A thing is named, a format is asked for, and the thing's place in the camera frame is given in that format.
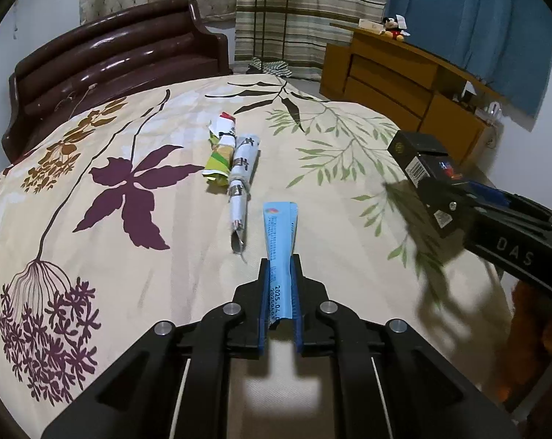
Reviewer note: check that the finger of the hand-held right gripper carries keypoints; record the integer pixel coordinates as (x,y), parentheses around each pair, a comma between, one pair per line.
(450,206)
(491,194)

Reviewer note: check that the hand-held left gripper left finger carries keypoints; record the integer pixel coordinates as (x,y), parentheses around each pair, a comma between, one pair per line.
(263,311)

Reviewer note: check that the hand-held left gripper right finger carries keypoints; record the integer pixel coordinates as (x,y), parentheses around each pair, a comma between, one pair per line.
(296,311)

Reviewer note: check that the black printed box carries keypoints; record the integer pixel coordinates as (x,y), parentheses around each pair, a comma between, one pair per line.
(413,151)

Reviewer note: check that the light blue packet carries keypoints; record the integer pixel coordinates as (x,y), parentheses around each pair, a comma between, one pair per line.
(279,238)

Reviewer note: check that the orange brown fuzzy cloth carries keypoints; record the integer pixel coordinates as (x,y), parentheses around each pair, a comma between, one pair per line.
(532,324)

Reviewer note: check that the small white device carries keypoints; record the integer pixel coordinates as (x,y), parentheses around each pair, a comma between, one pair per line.
(493,109)

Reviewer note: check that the white paper card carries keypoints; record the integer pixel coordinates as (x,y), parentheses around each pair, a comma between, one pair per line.
(469,88)

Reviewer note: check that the wooden cabinet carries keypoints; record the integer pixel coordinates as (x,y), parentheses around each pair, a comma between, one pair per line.
(395,87)

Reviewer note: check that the white printed rolled wrapper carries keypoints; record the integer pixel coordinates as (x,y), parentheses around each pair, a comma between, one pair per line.
(241,169)

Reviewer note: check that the green and white wrapper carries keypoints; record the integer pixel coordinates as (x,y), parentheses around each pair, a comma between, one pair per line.
(216,160)

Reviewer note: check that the blue curtain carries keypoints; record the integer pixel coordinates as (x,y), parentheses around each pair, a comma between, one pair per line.
(477,23)

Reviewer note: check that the mouse plush toy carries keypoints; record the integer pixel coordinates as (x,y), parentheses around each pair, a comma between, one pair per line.
(395,27)

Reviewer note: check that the tissue box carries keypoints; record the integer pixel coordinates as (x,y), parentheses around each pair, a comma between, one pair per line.
(370,25)

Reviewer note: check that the checked cloth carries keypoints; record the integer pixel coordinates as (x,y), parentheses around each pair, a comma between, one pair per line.
(273,67)

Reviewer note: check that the dark brown leather sofa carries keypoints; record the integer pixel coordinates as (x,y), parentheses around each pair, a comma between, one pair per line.
(120,55)

